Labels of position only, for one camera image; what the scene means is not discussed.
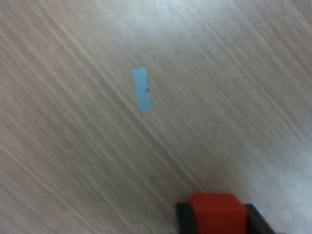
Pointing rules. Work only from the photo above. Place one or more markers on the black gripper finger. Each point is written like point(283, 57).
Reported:
point(257, 221)
point(185, 219)

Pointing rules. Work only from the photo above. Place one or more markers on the red cube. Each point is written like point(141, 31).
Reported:
point(217, 214)

